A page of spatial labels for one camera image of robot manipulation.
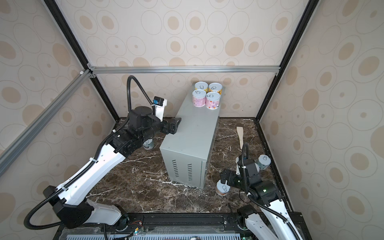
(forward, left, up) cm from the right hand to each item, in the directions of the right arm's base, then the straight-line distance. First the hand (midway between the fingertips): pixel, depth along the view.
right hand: (228, 175), depth 74 cm
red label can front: (-4, +2, -10) cm, 11 cm away
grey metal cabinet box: (0, +20, +19) cm, 28 cm away
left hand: (+17, +25, +27) cm, 40 cm away
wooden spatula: (+42, -17, -16) cm, 48 cm away
